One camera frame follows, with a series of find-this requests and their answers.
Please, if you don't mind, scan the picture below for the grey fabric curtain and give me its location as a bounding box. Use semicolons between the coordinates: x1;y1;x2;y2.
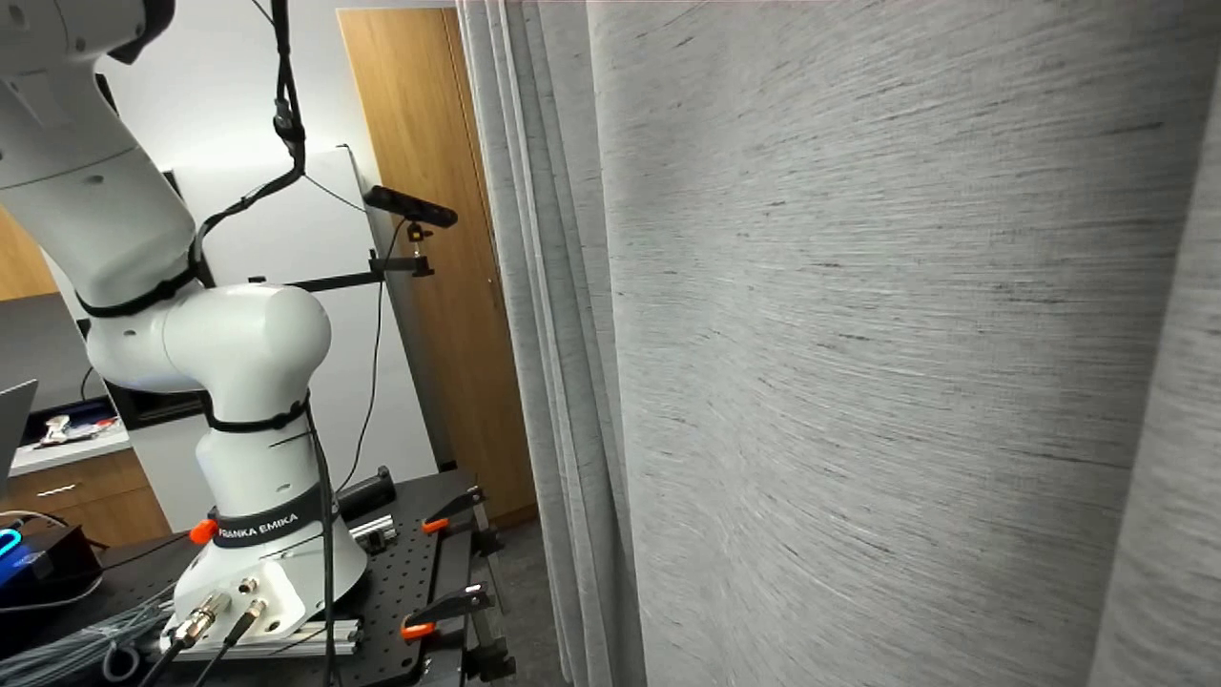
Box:
452;0;1221;687

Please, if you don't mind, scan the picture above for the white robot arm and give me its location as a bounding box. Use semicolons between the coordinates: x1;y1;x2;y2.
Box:
0;0;367;643

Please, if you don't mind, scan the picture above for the wooden door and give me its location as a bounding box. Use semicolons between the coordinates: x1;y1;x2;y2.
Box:
339;9;533;523

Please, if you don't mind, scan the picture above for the black perforated robot table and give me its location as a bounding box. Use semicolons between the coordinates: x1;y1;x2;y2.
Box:
0;473;516;687

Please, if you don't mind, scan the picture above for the wooden cabinet with counter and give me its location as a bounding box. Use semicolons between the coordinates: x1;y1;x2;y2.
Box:
0;208;174;555

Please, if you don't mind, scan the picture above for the black camera on stand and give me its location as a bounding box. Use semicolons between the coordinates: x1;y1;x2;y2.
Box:
302;187;456;289

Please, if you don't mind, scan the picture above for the orange handled clamp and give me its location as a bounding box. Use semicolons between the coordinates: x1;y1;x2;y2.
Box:
397;585;493;644

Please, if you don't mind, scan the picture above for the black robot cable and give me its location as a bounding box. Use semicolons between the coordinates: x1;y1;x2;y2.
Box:
185;0;311;246

